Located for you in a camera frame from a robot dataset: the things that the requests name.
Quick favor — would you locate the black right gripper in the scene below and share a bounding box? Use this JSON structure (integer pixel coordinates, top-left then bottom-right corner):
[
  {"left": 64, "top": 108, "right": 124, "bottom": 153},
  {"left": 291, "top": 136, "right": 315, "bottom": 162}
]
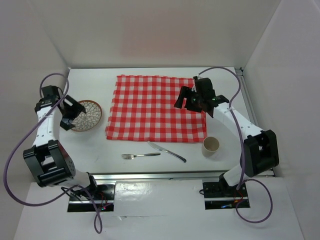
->
[{"left": 174, "top": 86, "right": 204, "bottom": 113}]

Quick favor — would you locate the floral patterned ceramic plate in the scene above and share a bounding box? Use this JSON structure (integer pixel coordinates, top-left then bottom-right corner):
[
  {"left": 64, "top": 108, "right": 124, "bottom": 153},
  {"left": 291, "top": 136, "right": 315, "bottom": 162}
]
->
[{"left": 72, "top": 100, "right": 103, "bottom": 132}]

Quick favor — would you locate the red white checkered cloth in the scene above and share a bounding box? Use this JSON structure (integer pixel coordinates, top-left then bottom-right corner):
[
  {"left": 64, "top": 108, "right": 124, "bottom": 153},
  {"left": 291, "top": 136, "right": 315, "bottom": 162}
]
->
[{"left": 105, "top": 75, "right": 207, "bottom": 143}]

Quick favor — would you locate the beige paper cup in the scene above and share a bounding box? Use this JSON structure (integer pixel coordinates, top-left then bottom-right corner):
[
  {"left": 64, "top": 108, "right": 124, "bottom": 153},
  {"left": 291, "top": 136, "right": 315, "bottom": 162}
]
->
[{"left": 201, "top": 136, "right": 220, "bottom": 158}]

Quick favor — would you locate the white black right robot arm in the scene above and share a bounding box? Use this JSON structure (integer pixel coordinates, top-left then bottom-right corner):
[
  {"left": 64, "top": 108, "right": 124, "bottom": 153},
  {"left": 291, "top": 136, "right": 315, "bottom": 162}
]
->
[{"left": 174, "top": 77, "right": 279, "bottom": 196}]

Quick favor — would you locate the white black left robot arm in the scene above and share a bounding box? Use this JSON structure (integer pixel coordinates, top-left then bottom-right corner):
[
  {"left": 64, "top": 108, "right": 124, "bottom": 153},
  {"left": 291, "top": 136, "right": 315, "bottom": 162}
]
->
[{"left": 23, "top": 85, "right": 99, "bottom": 200}]

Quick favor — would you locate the silver fork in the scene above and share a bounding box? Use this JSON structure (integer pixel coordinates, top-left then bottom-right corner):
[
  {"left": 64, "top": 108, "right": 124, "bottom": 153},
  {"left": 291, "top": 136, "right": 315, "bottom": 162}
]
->
[{"left": 121, "top": 152, "right": 161, "bottom": 160}]

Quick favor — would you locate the silver table knife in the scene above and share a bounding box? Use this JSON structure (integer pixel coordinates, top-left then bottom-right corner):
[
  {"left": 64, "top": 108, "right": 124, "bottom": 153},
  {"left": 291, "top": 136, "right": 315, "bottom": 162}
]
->
[{"left": 147, "top": 141, "right": 187, "bottom": 163}]

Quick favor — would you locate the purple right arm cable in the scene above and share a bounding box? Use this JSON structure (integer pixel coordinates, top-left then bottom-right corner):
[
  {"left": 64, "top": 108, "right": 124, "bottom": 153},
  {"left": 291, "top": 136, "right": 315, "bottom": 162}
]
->
[{"left": 198, "top": 66, "right": 273, "bottom": 223}]

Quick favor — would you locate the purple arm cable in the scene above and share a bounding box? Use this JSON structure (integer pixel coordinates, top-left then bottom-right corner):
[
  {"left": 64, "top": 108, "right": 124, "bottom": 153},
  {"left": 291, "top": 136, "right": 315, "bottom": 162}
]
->
[
  {"left": 3, "top": 73, "right": 111, "bottom": 235},
  {"left": 198, "top": 66, "right": 273, "bottom": 223}
]

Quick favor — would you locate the aluminium frame rail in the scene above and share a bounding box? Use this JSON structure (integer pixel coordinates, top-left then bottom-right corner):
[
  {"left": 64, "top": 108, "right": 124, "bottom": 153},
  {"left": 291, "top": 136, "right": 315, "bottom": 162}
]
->
[{"left": 82, "top": 66, "right": 276, "bottom": 182}]

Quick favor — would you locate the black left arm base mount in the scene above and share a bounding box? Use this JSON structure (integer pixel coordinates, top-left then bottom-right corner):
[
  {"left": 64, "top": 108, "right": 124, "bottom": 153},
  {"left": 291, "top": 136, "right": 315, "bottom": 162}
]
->
[{"left": 67, "top": 183, "right": 116, "bottom": 213}]

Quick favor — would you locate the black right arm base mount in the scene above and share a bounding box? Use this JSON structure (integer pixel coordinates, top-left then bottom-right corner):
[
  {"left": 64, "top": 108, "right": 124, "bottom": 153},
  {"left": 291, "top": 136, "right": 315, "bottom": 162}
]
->
[{"left": 199, "top": 180, "right": 251, "bottom": 210}]

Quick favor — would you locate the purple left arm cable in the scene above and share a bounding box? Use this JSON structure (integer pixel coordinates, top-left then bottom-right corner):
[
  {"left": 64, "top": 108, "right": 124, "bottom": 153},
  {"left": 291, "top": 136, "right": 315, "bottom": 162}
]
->
[{"left": 3, "top": 73, "right": 111, "bottom": 235}]

